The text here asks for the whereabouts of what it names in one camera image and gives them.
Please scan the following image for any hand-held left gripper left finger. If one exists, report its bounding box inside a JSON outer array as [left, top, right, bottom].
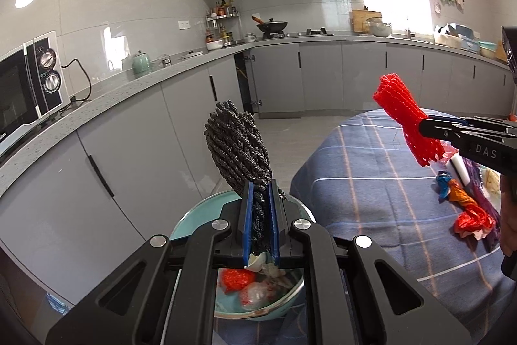
[[45, 180, 255, 345]]

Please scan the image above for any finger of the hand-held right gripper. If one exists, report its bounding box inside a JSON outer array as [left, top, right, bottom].
[[418, 118, 517, 139], [449, 128, 514, 152]]

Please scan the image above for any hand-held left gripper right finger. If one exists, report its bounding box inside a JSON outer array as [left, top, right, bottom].
[[267, 179, 473, 345]]

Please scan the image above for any white paper cup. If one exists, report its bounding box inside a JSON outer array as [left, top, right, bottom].
[[451, 154, 471, 187]]

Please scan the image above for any red foam net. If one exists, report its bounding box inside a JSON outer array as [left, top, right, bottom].
[[220, 268, 256, 294], [372, 73, 445, 168]]

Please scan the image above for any teal plastic bin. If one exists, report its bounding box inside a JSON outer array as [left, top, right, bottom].
[[169, 189, 313, 323]]

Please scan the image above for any red wrapper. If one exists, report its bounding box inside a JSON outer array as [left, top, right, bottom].
[[449, 183, 497, 241]]

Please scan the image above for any black foam net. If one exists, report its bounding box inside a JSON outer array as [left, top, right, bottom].
[[204, 99, 287, 253]]

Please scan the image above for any person's right hand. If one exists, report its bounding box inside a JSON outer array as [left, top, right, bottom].
[[499, 173, 517, 256]]

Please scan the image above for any purple wrapper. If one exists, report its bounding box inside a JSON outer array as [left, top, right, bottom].
[[464, 159, 501, 216]]

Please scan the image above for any blue crumpled wrapper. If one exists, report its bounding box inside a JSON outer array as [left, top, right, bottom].
[[435, 172, 456, 203]]

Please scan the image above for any white crumpled tissue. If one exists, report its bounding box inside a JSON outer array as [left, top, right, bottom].
[[248, 253, 285, 279]]

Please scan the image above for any teal bowl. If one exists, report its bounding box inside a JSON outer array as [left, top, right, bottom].
[[479, 41, 499, 59]]

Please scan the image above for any white dish basin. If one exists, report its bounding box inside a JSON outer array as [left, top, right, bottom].
[[433, 23, 465, 47]]

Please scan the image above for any blue plaid tablecloth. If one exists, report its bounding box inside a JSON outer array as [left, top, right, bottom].
[[212, 108, 517, 345]]

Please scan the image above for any grey pot with lid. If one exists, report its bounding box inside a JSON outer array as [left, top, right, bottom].
[[365, 17, 393, 38]]

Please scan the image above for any wooden cutting board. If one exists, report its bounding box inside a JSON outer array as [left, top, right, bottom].
[[351, 9, 383, 34]]

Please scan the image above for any black gas stove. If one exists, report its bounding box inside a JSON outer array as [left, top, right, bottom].
[[258, 28, 335, 39]]

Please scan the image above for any green ceramic jar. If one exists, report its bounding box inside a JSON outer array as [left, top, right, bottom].
[[131, 50, 153, 74]]

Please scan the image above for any black wok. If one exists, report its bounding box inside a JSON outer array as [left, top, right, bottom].
[[251, 16, 289, 34]]

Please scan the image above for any steel spice rack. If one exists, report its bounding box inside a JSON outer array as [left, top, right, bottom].
[[205, 0, 240, 47]]

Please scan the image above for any group of condiment bottles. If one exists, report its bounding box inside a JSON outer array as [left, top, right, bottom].
[[206, 0, 237, 46]]

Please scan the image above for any silver black microwave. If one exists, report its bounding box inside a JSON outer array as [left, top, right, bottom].
[[0, 30, 70, 168]]

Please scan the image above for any black power cable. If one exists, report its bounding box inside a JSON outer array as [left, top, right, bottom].
[[60, 59, 93, 113]]

